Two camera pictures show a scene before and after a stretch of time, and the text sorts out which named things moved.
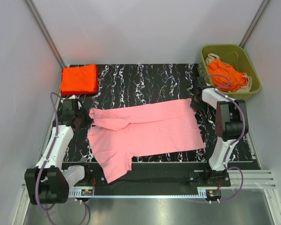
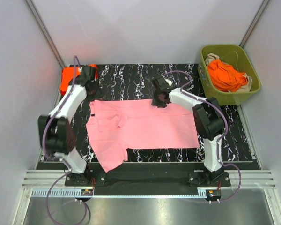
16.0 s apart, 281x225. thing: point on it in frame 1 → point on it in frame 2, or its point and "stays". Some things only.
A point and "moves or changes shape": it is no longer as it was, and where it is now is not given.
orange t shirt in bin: [237, 80] stays
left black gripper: [88, 120] → [95, 96]
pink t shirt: [117, 134] moves or changes shape
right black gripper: [195, 107] → [155, 103]
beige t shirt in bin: [211, 56] stays
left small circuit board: [86, 192] stays
